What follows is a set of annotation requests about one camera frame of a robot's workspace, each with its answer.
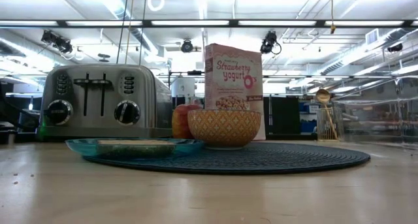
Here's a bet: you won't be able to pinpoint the orange patterned ceramic bowl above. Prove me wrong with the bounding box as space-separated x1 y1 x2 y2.
186 108 263 151

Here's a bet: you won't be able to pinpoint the red apple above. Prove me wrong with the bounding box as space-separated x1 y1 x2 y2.
171 103 204 140

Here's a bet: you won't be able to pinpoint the pink strawberry yogurt cereal box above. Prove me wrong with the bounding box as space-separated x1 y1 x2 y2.
203 42 266 142

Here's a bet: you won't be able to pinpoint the teal glass plate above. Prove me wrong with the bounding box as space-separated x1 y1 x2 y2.
64 137 206 160

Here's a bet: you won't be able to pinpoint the toast slice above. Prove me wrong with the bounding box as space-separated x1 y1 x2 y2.
95 138 178 158

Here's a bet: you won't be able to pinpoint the white cylindrical tank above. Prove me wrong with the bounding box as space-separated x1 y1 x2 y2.
170 76 197 98

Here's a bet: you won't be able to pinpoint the round black ceiling spotlight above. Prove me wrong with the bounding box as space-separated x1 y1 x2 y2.
180 39 195 54

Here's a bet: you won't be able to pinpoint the dark round woven placemat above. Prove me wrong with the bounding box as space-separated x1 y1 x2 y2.
83 142 372 176

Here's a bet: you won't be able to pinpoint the silver four-slot toaster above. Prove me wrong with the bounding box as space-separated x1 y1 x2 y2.
35 63 175 142

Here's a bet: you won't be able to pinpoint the clear plastic container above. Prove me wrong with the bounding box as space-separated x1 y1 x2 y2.
332 74 418 147

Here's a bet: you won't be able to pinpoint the small black ceiling light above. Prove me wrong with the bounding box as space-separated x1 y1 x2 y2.
386 42 404 54

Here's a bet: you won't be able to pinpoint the black overhead frame bar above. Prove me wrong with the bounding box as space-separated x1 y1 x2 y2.
0 19 418 29

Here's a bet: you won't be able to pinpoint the black ceiling camera with cable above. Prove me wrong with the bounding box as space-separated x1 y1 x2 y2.
259 30 283 56

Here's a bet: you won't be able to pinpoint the thin hanging cables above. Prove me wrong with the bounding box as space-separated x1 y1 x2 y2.
116 0 148 67

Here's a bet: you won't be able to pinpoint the white hanging ring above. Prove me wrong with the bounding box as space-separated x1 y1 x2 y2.
146 0 166 13

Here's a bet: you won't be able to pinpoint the gold wire utensil holder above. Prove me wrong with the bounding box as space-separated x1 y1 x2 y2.
315 106 345 142

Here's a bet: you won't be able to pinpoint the yellow hanging cord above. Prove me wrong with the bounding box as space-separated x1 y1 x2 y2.
329 0 338 35

